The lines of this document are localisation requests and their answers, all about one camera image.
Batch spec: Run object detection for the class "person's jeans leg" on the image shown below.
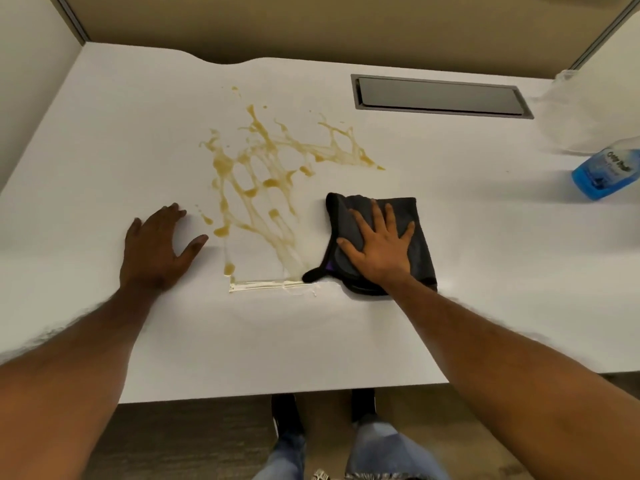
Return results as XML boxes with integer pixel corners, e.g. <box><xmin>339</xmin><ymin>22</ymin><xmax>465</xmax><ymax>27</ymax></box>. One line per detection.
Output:
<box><xmin>344</xmin><ymin>414</ymin><xmax>452</xmax><ymax>480</ymax></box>
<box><xmin>251</xmin><ymin>431</ymin><xmax>307</xmax><ymax>480</ymax></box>

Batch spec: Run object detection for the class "person's left hand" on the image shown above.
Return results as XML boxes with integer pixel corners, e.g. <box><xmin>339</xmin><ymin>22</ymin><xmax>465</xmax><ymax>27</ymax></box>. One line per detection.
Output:
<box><xmin>119</xmin><ymin>203</ymin><xmax>209</xmax><ymax>293</ymax></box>

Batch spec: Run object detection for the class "person's left black shoe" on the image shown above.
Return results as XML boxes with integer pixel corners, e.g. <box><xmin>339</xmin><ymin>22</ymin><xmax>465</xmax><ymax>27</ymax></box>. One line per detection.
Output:
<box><xmin>271</xmin><ymin>394</ymin><xmax>305</xmax><ymax>440</ymax></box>

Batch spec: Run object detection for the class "dark grey microfibre cloth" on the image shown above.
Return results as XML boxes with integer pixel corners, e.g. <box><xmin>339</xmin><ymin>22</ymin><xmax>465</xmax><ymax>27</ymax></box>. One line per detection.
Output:
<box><xmin>301</xmin><ymin>192</ymin><xmax>438</xmax><ymax>297</ymax></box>

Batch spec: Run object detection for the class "grey recessed cable hatch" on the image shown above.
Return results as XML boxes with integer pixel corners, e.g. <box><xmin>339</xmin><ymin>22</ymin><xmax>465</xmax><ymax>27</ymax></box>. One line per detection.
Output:
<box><xmin>350</xmin><ymin>74</ymin><xmax>535</xmax><ymax>120</ymax></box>

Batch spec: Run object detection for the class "person's right black shoe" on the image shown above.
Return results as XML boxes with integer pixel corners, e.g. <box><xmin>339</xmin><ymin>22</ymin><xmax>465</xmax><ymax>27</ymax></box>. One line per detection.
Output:
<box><xmin>350</xmin><ymin>389</ymin><xmax>377</xmax><ymax>425</ymax></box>

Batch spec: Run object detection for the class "person's right hand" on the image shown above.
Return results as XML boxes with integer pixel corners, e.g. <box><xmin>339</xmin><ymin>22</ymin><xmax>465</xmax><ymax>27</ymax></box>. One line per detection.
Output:
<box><xmin>336</xmin><ymin>199</ymin><xmax>417</xmax><ymax>291</ymax></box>

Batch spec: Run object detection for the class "person's right forearm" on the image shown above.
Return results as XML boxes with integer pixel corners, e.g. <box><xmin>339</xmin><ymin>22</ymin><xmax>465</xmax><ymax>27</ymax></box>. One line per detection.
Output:
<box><xmin>382</xmin><ymin>271</ymin><xmax>640</xmax><ymax>480</ymax></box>

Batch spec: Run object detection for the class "person's right jeans leg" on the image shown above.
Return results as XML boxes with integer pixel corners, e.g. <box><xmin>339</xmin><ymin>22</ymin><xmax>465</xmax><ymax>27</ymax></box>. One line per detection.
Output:
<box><xmin>344</xmin><ymin>414</ymin><xmax>452</xmax><ymax>480</ymax></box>

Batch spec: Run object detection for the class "person's left forearm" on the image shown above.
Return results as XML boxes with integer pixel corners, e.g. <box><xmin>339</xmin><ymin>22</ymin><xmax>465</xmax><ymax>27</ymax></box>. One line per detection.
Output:
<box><xmin>0</xmin><ymin>284</ymin><xmax>167</xmax><ymax>480</ymax></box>

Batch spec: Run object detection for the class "grey partition frame post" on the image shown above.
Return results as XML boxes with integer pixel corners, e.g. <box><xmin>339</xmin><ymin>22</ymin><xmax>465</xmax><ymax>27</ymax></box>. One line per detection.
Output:
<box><xmin>47</xmin><ymin>0</ymin><xmax>92</xmax><ymax>46</ymax></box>
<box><xmin>570</xmin><ymin>0</ymin><xmax>640</xmax><ymax>71</ymax></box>

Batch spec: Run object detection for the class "person's left jeans leg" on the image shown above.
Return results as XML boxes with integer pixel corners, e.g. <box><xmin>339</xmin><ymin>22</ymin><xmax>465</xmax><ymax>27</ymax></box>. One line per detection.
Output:
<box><xmin>251</xmin><ymin>431</ymin><xmax>307</xmax><ymax>480</ymax></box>

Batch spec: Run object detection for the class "clear plastic bag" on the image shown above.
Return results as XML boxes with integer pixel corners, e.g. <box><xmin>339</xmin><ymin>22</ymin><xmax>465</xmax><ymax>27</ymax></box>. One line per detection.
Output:
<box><xmin>530</xmin><ymin>70</ymin><xmax>640</xmax><ymax>155</ymax></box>

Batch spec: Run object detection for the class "brown liquid spill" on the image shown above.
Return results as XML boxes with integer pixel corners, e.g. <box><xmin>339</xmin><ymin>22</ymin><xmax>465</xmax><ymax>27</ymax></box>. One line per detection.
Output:
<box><xmin>195</xmin><ymin>86</ymin><xmax>386</xmax><ymax>295</ymax></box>

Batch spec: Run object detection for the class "person's black shoe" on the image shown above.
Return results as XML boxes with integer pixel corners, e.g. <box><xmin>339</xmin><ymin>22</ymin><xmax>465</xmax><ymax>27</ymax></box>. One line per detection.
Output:
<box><xmin>271</xmin><ymin>394</ymin><xmax>305</xmax><ymax>440</ymax></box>
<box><xmin>350</xmin><ymin>389</ymin><xmax>377</xmax><ymax>425</ymax></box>

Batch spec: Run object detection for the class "blue cleaner spray bottle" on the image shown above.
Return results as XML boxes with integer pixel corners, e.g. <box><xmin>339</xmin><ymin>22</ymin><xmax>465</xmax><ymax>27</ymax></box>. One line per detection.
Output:
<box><xmin>571</xmin><ymin>136</ymin><xmax>640</xmax><ymax>201</ymax></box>

